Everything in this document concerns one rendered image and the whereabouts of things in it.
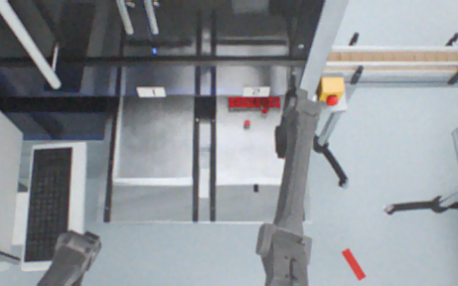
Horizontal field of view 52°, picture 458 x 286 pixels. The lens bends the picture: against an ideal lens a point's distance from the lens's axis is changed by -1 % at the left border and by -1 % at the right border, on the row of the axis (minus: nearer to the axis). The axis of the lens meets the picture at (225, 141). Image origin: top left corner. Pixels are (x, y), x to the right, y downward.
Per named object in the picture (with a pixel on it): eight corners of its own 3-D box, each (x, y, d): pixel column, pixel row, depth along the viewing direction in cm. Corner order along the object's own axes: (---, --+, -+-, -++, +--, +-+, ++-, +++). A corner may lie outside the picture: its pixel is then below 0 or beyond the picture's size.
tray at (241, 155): (217, 90, 170) (217, 85, 167) (289, 89, 171) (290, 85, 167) (217, 181, 158) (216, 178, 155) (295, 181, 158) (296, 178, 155)
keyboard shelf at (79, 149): (12, 147, 173) (9, 145, 171) (87, 143, 174) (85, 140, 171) (-1, 273, 156) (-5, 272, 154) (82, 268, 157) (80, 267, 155)
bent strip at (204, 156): (200, 157, 161) (200, 151, 156) (209, 157, 161) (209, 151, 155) (199, 198, 156) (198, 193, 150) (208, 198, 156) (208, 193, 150)
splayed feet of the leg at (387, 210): (381, 203, 245) (389, 196, 232) (477, 202, 245) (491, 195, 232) (382, 217, 242) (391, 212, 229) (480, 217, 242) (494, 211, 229)
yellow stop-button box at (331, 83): (317, 82, 163) (321, 71, 156) (338, 82, 163) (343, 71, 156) (318, 102, 160) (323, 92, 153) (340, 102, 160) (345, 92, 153)
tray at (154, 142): (122, 90, 170) (120, 85, 167) (194, 90, 170) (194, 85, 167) (114, 181, 158) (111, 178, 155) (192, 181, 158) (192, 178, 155)
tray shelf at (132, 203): (109, 93, 172) (108, 90, 170) (302, 92, 172) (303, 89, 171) (96, 223, 154) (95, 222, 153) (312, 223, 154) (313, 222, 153)
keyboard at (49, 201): (34, 149, 170) (32, 147, 168) (73, 147, 170) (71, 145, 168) (24, 262, 155) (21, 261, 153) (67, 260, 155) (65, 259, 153)
